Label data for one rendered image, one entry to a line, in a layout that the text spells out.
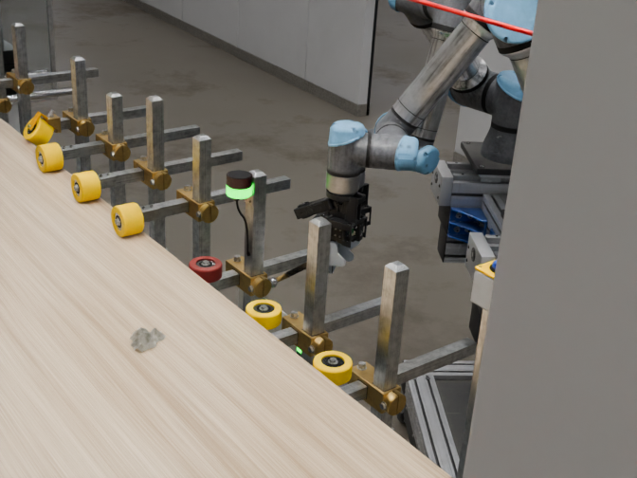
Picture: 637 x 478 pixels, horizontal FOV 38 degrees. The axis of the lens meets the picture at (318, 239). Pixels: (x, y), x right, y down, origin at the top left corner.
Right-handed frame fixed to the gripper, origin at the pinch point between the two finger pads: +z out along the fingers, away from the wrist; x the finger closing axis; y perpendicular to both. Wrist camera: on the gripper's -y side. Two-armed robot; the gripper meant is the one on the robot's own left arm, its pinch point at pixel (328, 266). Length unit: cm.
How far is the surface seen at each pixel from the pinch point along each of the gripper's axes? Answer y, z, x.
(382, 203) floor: -111, 95, 240
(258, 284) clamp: -17.0, 8.6, -4.0
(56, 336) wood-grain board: -32, 5, -54
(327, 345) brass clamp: 7.3, 13.4, -10.4
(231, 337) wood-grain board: -3.4, 4.8, -31.9
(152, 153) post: -67, -7, 14
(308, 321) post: 2.4, 8.3, -11.3
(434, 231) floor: -73, 95, 225
